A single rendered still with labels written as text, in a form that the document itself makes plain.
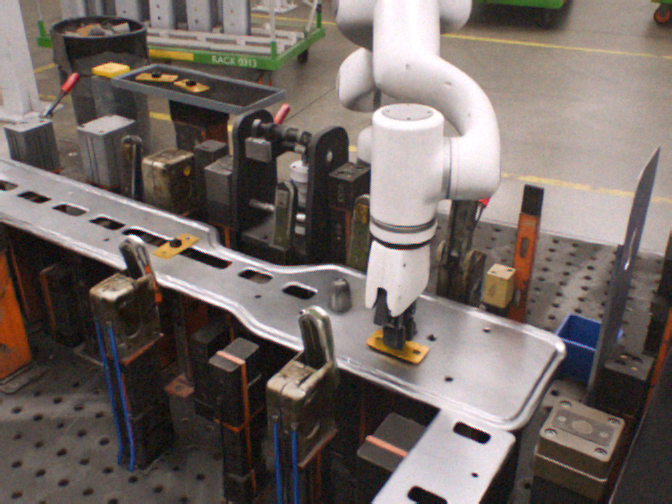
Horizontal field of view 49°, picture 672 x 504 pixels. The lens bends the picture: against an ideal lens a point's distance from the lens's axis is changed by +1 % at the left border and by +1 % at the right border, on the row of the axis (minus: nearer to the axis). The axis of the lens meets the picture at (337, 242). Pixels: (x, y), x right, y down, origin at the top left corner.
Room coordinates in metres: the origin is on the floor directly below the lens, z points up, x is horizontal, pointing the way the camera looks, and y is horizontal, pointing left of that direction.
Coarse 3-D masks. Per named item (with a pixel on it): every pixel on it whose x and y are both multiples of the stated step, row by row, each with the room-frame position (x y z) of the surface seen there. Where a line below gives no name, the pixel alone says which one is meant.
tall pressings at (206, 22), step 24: (72, 0) 5.58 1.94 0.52; (96, 0) 5.80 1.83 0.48; (120, 0) 5.73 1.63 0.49; (144, 0) 5.94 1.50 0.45; (168, 0) 5.62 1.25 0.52; (192, 0) 5.55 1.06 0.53; (216, 0) 5.74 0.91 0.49; (240, 0) 5.43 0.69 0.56; (168, 24) 5.61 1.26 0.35; (192, 24) 5.55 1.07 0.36; (216, 24) 5.74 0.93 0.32; (240, 24) 5.42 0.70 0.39
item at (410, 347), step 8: (376, 336) 0.85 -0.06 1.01; (368, 344) 0.83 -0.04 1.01; (376, 344) 0.83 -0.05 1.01; (408, 344) 0.83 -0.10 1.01; (416, 344) 0.83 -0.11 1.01; (392, 352) 0.81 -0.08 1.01; (400, 352) 0.81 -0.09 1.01; (408, 352) 0.81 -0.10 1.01; (424, 352) 0.81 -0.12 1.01; (416, 360) 0.80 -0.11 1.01
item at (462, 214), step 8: (456, 200) 1.00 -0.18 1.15; (456, 208) 1.00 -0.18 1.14; (464, 208) 1.00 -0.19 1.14; (472, 208) 0.98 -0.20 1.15; (456, 216) 1.00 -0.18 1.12; (464, 216) 1.00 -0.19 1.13; (472, 216) 0.98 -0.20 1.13; (448, 224) 1.00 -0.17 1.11; (456, 224) 1.00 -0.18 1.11; (464, 224) 0.99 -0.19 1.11; (472, 224) 0.99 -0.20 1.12; (448, 232) 0.99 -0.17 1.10; (456, 232) 1.00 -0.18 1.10; (464, 232) 0.98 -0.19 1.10; (472, 232) 0.99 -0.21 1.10; (448, 240) 0.99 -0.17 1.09; (464, 240) 0.98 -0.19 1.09; (448, 248) 0.99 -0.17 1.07; (464, 248) 0.98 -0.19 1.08; (448, 256) 0.99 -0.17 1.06; (464, 256) 0.97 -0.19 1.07
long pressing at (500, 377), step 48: (0, 192) 1.34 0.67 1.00; (48, 192) 1.34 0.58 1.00; (96, 192) 1.34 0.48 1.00; (48, 240) 1.16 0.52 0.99; (96, 240) 1.14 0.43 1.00; (192, 288) 0.99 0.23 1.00; (240, 288) 0.99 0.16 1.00; (288, 336) 0.86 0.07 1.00; (336, 336) 0.86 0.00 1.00; (480, 336) 0.86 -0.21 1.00; (528, 336) 0.86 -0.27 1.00; (384, 384) 0.76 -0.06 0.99; (432, 384) 0.76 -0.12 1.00; (480, 384) 0.76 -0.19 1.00; (528, 384) 0.76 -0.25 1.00
